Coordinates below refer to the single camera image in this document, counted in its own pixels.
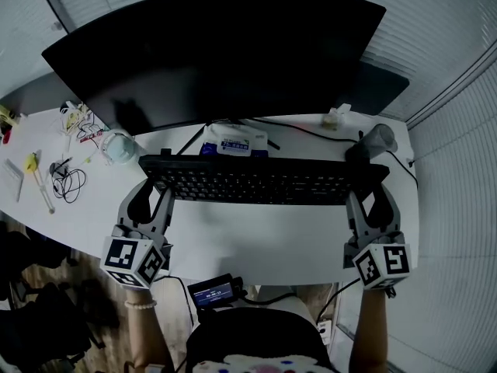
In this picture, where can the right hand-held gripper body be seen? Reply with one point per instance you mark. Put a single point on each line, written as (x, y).
(384, 262)

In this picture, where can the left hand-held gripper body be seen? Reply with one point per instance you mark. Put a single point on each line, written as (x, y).
(128, 259)

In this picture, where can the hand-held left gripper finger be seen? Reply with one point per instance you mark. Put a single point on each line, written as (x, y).
(163, 216)
(136, 208)

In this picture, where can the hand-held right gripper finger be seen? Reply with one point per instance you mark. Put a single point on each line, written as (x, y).
(388, 216)
(357, 216)

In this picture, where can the black keyboard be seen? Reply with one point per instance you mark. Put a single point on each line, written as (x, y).
(264, 181)

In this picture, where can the person's right forearm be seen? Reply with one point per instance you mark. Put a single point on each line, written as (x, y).
(370, 332)

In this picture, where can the person's left forearm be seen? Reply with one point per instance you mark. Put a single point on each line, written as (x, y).
(149, 336)

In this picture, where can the white side window blinds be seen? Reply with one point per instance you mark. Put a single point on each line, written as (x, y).
(458, 208)

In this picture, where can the dark translucent bottle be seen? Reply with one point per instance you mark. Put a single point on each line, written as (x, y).
(374, 138)

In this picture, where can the red label strip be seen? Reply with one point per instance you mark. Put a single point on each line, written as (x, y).
(91, 136)

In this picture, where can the small black screen device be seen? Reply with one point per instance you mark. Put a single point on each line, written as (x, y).
(213, 291)

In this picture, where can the black office chair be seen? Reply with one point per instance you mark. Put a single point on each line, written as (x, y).
(50, 332)
(27, 255)

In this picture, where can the blue white wipes packet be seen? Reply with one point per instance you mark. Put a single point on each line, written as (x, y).
(237, 142)

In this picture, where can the small white block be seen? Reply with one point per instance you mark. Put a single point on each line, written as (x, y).
(343, 108)

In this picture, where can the yellow toy on stick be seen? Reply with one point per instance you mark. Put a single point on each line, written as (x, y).
(31, 161)

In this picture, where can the white notepad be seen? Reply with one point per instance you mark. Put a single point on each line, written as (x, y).
(13, 177)

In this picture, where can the dark desk partition panel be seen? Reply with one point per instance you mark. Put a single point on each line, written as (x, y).
(384, 88)

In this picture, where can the small red object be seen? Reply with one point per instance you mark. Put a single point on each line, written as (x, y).
(6, 137)

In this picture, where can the yellow box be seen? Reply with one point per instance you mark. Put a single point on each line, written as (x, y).
(5, 115)

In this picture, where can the white dotted fabric piece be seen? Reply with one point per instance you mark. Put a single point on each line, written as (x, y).
(256, 365)

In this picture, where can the black computer monitor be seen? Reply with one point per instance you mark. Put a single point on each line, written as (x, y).
(217, 60)

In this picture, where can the white window blinds behind monitor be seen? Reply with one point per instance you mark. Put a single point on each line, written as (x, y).
(427, 14)

